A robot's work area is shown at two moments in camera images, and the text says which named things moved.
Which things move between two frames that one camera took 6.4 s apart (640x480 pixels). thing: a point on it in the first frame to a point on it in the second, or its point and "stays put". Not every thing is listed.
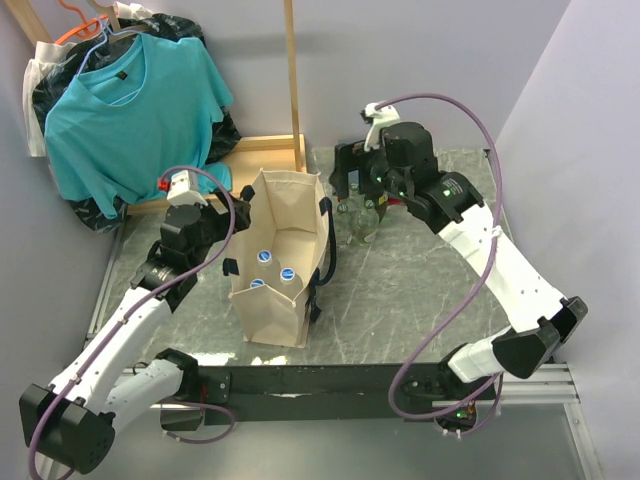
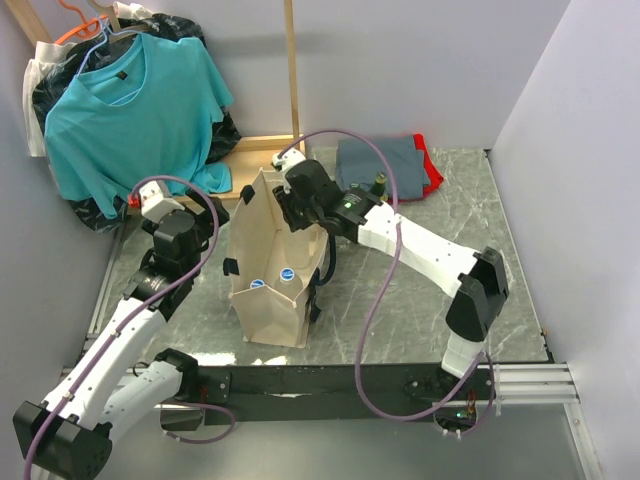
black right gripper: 351,157 to 285,196
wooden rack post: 291,46 stays put
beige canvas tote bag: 278,261 stays put
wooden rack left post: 28,19 stays put
